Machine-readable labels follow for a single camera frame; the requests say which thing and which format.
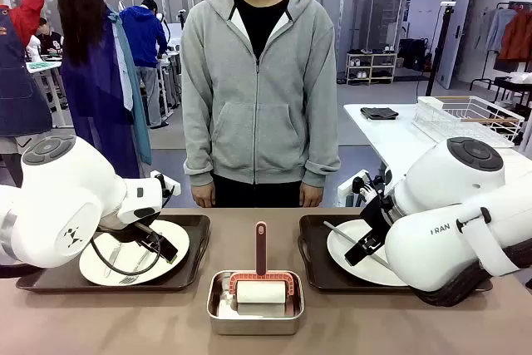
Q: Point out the dark brown plastic tray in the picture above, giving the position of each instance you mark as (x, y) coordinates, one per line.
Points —
(311, 263)
(195, 247)

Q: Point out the person red sleeve denim apron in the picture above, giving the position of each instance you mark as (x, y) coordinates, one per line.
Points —
(21, 93)

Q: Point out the person's left hand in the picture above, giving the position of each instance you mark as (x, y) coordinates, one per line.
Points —
(311, 196)

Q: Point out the grey blue shirt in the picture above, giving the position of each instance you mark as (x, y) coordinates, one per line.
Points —
(496, 28)

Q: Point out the long haired woman blue robe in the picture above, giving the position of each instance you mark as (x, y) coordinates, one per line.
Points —
(95, 93)

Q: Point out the silver table knife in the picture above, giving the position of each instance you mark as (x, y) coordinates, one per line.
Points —
(113, 259)
(336, 230)

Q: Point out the white side table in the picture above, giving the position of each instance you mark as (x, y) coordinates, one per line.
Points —
(390, 134)

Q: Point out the person's right hand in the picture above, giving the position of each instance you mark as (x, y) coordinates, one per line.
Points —
(203, 196)

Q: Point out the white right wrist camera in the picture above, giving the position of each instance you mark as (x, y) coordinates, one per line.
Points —
(349, 186)

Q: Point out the grey door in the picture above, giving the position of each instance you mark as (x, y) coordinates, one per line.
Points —
(457, 18)

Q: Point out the person in grey hoodie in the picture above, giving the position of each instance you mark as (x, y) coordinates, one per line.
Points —
(257, 122)

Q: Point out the person's left forearm grey sleeve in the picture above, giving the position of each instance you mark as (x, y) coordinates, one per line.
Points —
(322, 155)

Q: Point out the rectangular metal container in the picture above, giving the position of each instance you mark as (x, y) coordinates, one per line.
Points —
(253, 326)

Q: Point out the silver fork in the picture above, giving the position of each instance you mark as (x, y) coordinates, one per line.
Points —
(129, 278)

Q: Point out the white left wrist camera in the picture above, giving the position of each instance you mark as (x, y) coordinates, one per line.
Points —
(170, 185)

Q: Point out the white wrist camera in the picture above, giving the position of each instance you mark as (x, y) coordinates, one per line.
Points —
(170, 185)
(349, 186)

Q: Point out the black tripod stand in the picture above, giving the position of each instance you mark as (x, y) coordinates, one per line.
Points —
(440, 47)

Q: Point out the person's right forearm grey sleeve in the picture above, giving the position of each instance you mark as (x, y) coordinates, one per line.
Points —
(199, 155)

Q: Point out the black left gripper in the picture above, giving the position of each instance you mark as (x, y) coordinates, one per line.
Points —
(143, 233)

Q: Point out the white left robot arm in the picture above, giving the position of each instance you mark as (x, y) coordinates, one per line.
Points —
(62, 188)

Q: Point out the man in blue hoodie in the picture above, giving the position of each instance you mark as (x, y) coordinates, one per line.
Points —
(141, 39)

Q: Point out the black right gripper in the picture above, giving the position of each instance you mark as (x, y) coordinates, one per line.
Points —
(378, 218)

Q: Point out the white round plate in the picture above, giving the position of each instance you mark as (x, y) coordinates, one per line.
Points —
(166, 270)
(345, 268)

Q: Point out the white shoe rack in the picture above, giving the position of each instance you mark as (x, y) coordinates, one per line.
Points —
(370, 68)

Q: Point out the black clothes rack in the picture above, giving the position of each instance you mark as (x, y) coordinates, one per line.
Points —
(482, 76)

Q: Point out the folded black cloth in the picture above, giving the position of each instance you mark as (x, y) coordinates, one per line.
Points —
(379, 113)

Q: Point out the black bags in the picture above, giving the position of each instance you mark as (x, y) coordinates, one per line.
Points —
(411, 53)

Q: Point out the seated person dark jacket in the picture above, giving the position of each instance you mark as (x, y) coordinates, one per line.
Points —
(50, 41)

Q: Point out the orange jacket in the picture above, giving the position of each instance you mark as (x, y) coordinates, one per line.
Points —
(517, 35)

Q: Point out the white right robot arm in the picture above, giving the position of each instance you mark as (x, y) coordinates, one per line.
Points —
(436, 243)

